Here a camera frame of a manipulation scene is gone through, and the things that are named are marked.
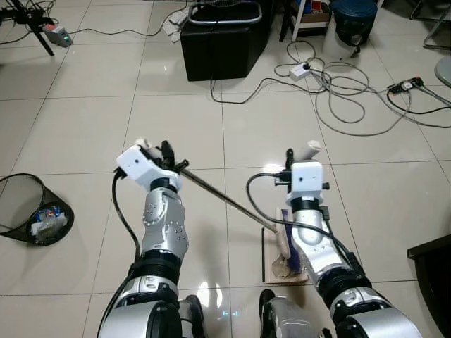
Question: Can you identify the broom with metal handle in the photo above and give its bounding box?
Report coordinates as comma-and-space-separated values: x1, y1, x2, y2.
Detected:
176, 162, 305, 277

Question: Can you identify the white power strip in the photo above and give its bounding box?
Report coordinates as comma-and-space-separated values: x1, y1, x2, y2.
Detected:
290, 63, 313, 80

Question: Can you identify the black box case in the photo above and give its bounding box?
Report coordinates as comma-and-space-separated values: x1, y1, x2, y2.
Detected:
179, 2, 273, 82

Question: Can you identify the white crumpled cloth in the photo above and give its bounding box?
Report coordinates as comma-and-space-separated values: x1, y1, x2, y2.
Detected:
161, 7, 192, 44

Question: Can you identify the black power strip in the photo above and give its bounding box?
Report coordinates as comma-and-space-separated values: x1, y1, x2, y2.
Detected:
387, 77, 425, 95

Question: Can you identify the crumpled wrapper rubbish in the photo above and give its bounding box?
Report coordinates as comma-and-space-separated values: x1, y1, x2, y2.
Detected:
30, 206, 69, 239

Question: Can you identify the right robot leg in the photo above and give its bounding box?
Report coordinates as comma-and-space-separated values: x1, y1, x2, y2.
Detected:
258, 289, 322, 338

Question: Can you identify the robot leg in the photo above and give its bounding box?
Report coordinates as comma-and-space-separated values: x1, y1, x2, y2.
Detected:
178, 294, 207, 338
258, 289, 322, 338

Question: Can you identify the white shelf unit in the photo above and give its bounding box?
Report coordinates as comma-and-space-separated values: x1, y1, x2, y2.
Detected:
292, 0, 333, 40

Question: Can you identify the left robot leg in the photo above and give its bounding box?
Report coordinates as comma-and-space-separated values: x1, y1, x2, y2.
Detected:
178, 294, 207, 338

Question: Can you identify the black mesh waste basket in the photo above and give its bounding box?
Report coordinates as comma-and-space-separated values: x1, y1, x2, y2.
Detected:
0, 173, 75, 246

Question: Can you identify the dark blue round bin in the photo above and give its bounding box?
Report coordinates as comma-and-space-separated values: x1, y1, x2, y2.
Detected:
330, 0, 379, 49

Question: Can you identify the grey charger with green light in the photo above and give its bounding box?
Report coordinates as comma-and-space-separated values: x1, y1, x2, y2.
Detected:
43, 24, 73, 49

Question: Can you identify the black tripod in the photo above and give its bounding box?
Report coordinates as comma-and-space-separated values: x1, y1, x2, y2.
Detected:
0, 0, 56, 57

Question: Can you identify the black table corner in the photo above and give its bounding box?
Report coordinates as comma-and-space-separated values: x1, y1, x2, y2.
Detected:
407, 234, 451, 338

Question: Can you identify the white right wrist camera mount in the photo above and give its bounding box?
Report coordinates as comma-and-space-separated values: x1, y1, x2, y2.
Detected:
290, 140, 327, 202

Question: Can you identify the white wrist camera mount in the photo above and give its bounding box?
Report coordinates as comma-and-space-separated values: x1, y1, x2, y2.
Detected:
290, 140, 327, 202
116, 138, 181, 192

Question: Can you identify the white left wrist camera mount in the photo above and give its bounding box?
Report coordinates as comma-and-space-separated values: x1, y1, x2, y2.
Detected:
116, 138, 181, 192

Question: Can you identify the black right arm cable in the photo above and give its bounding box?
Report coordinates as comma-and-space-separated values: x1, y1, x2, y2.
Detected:
245, 171, 362, 277

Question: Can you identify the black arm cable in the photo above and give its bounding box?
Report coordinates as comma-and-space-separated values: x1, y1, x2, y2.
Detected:
111, 171, 143, 270
245, 171, 362, 277

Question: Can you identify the grey looped floor cable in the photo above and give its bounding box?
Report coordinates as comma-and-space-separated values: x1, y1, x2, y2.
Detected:
285, 40, 451, 137

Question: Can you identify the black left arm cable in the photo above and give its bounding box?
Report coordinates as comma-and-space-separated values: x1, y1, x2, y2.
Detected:
111, 171, 143, 270

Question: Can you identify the thin black floor cable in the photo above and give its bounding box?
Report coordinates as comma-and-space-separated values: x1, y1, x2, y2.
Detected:
209, 69, 332, 105

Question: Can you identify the thin charger cable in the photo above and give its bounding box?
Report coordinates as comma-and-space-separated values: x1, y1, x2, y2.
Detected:
70, 8, 190, 38

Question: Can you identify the grey round base plate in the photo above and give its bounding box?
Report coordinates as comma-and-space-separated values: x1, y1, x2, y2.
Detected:
434, 56, 451, 88

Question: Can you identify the metal chair frame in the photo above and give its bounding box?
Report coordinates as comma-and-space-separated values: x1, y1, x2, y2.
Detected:
409, 0, 451, 51

